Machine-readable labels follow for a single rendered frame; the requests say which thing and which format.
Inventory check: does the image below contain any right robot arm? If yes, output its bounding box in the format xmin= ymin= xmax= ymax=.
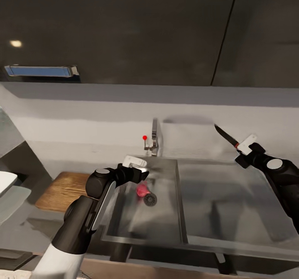
xmin=235 ymin=133 xmax=299 ymax=234

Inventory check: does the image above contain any parer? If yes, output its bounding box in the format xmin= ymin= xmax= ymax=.
xmin=214 ymin=125 xmax=239 ymax=148

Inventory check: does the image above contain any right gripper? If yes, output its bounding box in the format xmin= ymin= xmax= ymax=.
xmin=235 ymin=142 xmax=266 ymax=169

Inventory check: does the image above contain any vidalia onion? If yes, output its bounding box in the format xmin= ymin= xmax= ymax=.
xmin=136 ymin=184 xmax=150 ymax=197

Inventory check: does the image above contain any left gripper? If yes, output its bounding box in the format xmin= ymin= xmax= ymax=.
xmin=117 ymin=163 xmax=149 ymax=184

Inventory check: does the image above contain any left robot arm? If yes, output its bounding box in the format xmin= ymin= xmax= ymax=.
xmin=29 ymin=155 xmax=149 ymax=279

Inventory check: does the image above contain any cutting board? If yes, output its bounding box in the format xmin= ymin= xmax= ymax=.
xmin=35 ymin=171 xmax=91 ymax=212

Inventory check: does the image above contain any bowl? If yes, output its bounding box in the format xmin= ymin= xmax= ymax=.
xmin=0 ymin=171 xmax=17 ymax=198

